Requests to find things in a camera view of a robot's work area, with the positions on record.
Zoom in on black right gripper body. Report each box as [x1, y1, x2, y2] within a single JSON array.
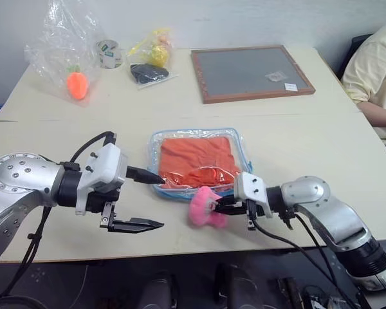
[[233, 193, 266, 218]]

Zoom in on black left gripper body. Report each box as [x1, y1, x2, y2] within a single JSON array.
[[85, 185, 122, 232]]

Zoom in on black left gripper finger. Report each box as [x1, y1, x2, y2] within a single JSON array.
[[125, 165, 167, 186], [107, 216, 165, 235]]

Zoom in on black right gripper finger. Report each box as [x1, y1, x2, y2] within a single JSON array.
[[212, 205, 248, 217], [212, 196, 244, 209]]

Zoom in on pink fluffy toy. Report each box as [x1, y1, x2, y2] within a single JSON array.
[[188, 186, 228, 230]]

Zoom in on clear plastic pouch blue trim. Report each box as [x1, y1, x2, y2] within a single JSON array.
[[146, 127, 255, 202]]

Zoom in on orange cloth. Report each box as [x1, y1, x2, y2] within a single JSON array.
[[158, 136, 243, 189]]

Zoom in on dark rounded shape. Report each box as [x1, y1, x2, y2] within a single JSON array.
[[140, 270, 181, 309]]

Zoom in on black item in clear bag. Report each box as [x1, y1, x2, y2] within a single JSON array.
[[128, 63, 180, 88]]

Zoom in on orange carrot toy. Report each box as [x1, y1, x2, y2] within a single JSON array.
[[66, 64, 91, 101]]

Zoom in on yellow plastic bag with toys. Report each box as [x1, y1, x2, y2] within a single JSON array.
[[126, 28, 175, 68]]

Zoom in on clear tape roll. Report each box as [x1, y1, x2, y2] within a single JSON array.
[[94, 39, 125, 70]]

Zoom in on wooden framed grey board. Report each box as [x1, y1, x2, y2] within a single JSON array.
[[190, 44, 317, 105]]

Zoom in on large clear plastic bag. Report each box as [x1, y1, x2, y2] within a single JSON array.
[[23, 0, 106, 109]]

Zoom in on person in pale yellow shirt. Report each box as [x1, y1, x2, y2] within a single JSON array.
[[340, 17, 386, 146]]

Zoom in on black chair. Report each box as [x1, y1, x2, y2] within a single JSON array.
[[336, 33, 374, 79]]

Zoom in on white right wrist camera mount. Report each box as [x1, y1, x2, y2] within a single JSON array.
[[232, 171, 274, 219]]

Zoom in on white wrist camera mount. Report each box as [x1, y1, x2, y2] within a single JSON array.
[[75, 143, 130, 215], [232, 171, 274, 219]]

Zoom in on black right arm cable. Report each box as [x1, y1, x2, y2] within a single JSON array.
[[246, 199, 348, 309], [284, 211, 367, 309]]

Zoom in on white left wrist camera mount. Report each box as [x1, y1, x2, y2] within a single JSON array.
[[75, 143, 130, 215]]

